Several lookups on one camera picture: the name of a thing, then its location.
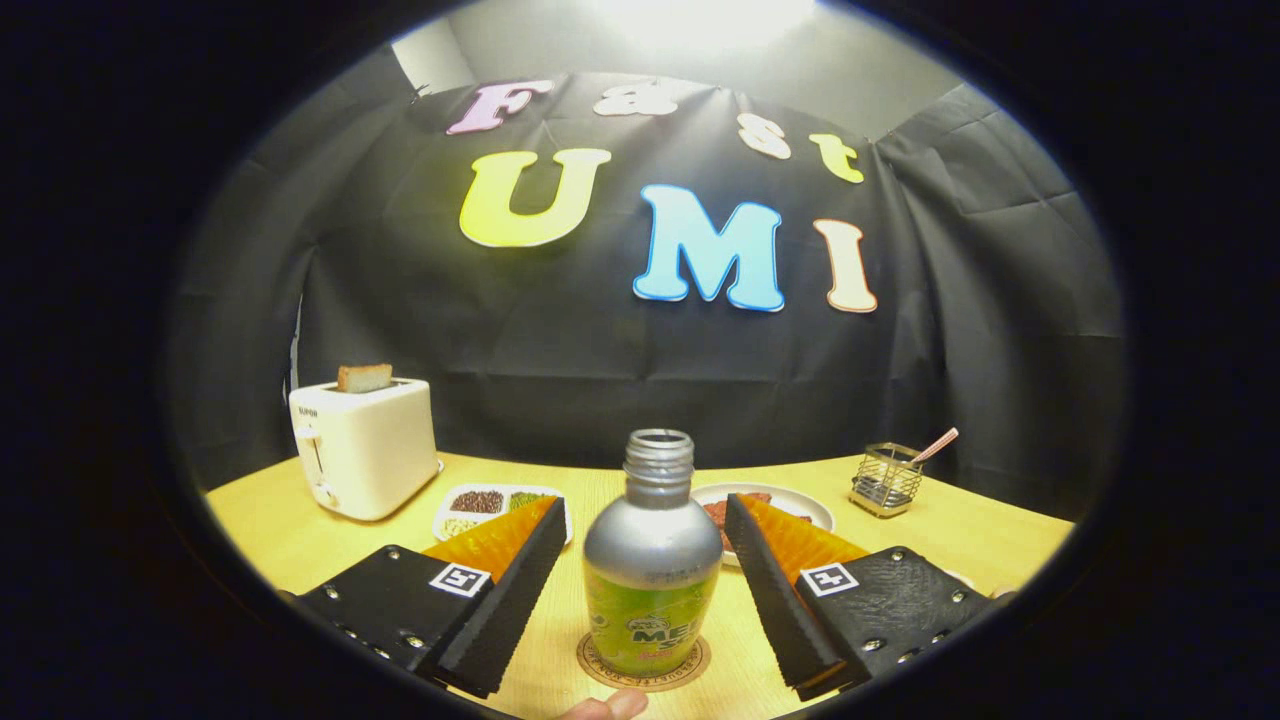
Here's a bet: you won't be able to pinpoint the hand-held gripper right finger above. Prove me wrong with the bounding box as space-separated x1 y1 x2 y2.
723 493 1016 703

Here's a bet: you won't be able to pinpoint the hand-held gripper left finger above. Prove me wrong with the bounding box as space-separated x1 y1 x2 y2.
278 497 568 699

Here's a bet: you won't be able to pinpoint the round cork coaster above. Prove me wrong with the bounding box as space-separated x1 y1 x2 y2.
576 632 712 692

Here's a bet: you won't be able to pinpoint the silver green juice bottle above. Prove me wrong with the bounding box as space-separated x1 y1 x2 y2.
583 429 724 677

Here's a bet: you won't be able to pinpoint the white round plate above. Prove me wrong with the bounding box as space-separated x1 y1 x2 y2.
690 483 836 568

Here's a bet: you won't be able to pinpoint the white divided bean dish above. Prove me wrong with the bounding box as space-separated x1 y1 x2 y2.
432 484 574 546

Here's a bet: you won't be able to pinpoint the brown meat pieces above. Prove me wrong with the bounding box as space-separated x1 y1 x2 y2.
703 492 813 551

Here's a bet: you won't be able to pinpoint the white toaster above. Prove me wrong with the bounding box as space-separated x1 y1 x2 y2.
289 377 442 522

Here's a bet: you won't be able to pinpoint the wooden table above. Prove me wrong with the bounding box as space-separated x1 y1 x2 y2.
205 452 1076 720

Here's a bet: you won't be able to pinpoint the pink straw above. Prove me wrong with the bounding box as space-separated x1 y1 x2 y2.
908 427 960 466

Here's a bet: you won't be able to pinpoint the wire mesh holder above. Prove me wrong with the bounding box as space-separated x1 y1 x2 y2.
849 443 925 518

